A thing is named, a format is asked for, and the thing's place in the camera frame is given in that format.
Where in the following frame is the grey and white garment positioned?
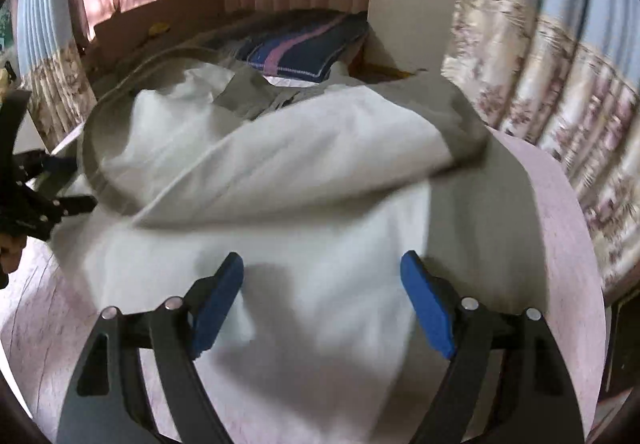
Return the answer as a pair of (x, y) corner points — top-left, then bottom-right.
(51, 55), (549, 443)

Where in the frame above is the person's left hand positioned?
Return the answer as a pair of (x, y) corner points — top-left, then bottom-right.
(0, 233), (27, 289)

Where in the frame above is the blue floral curtain left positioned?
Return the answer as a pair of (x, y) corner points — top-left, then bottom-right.
(15, 0), (96, 149)

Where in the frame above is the blue floral curtain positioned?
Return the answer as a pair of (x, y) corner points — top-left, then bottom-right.
(15, 0), (96, 149)
(442, 0), (639, 299)

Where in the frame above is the yellow toy on bed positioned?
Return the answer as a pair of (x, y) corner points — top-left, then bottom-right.
(148, 22), (170, 37)

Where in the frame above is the brown bed with blankets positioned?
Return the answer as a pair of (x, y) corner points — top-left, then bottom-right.
(81, 0), (417, 100)

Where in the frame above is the striped blue pink blanket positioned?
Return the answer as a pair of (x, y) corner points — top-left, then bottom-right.
(234, 9), (369, 83)

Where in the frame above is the blue floral curtain right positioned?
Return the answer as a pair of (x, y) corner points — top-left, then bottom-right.
(442, 0), (639, 299)

